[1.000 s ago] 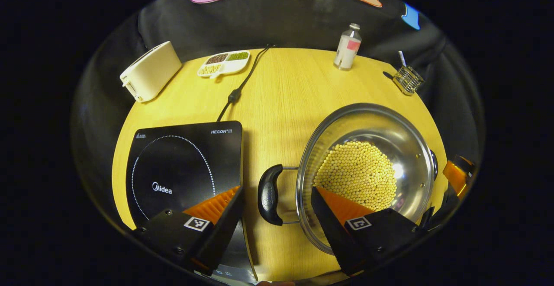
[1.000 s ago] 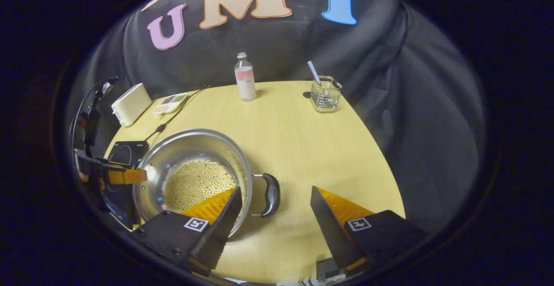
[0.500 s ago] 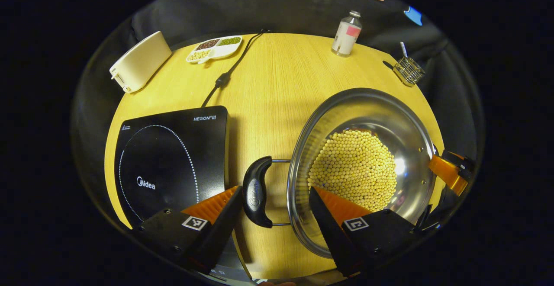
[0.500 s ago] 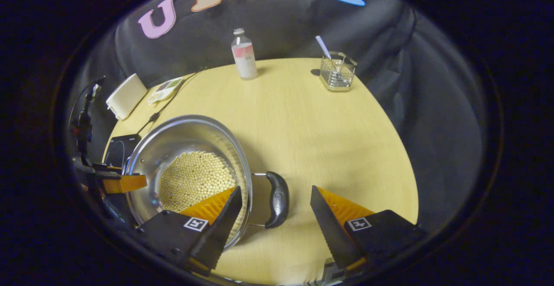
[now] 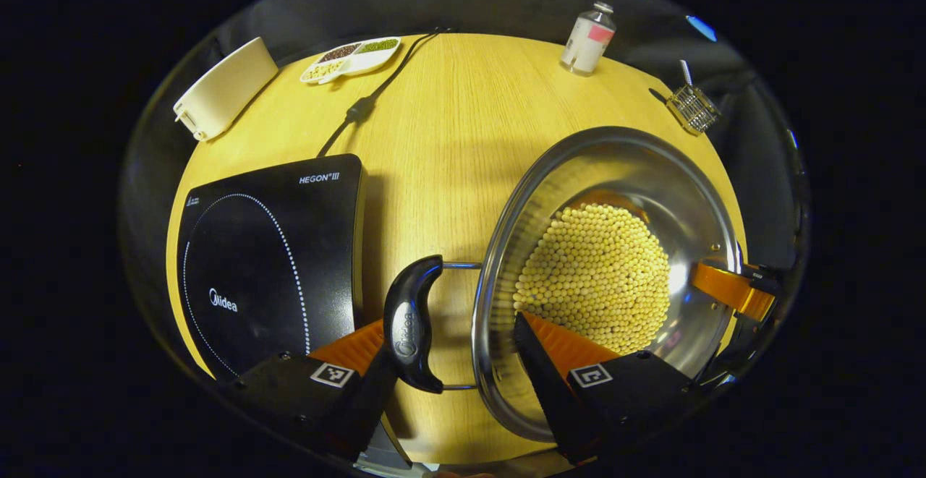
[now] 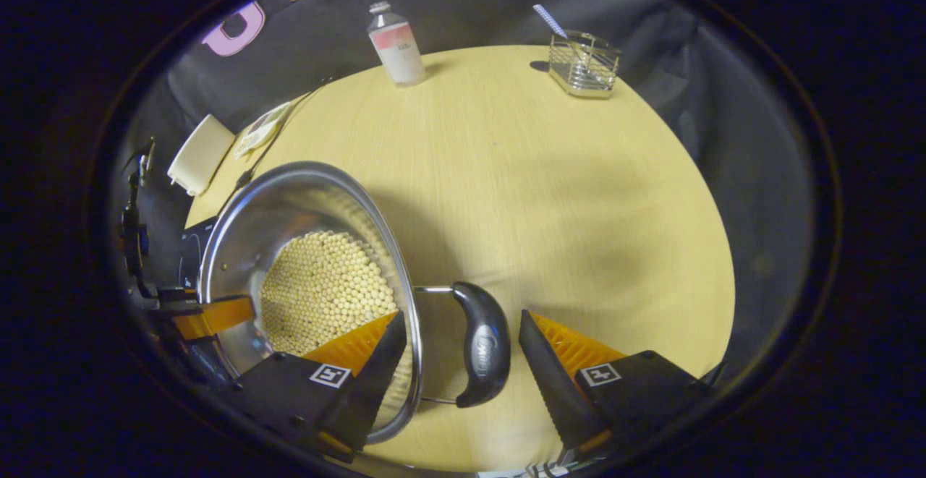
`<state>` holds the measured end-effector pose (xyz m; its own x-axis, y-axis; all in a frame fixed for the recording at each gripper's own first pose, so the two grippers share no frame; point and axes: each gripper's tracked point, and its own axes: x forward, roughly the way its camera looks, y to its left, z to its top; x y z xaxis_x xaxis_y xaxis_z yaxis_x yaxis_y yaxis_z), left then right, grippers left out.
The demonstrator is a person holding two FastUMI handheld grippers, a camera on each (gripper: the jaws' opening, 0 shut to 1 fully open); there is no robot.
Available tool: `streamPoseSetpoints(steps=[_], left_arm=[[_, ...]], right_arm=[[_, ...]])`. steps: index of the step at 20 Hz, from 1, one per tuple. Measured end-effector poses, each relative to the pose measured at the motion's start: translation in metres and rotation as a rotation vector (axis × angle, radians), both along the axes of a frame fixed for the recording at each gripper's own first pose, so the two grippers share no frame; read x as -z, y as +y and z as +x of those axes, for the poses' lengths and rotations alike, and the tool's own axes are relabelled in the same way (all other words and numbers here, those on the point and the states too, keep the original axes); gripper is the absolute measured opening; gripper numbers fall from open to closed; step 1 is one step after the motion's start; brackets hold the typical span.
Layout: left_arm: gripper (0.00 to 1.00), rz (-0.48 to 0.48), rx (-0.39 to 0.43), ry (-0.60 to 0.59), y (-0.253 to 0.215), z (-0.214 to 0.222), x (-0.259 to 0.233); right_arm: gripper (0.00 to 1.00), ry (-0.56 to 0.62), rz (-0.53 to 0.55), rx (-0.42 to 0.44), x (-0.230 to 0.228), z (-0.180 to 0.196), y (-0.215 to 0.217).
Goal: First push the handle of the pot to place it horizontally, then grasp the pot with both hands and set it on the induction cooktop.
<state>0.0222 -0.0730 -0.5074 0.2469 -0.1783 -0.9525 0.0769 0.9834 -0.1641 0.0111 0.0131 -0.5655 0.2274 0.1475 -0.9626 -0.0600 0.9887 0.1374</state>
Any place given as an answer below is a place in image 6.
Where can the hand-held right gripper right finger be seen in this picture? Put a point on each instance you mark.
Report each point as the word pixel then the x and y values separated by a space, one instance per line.
pixel 553 384

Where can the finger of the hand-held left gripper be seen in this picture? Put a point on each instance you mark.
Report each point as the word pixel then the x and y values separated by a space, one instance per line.
pixel 217 315

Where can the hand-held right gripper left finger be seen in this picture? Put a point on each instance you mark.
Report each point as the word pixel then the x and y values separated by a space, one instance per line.
pixel 372 391

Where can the black induction cooktop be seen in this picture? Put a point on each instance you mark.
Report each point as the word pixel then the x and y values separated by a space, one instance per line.
pixel 192 246

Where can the stainless steel pot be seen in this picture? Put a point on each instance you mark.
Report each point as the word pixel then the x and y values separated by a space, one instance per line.
pixel 289 203

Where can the white toaster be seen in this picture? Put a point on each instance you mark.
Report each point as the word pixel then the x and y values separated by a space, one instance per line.
pixel 199 156

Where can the pile of yellow soybeans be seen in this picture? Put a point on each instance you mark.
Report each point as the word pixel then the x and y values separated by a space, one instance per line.
pixel 325 283

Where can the white divided bean dish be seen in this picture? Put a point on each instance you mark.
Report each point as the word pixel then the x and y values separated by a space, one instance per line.
pixel 262 129

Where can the clear square holder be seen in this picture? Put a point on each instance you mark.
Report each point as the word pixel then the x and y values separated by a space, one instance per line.
pixel 586 73

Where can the small pink label bottle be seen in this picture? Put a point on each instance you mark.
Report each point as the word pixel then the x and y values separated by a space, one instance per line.
pixel 401 51

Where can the striped straw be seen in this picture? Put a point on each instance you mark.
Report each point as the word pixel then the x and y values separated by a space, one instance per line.
pixel 550 21

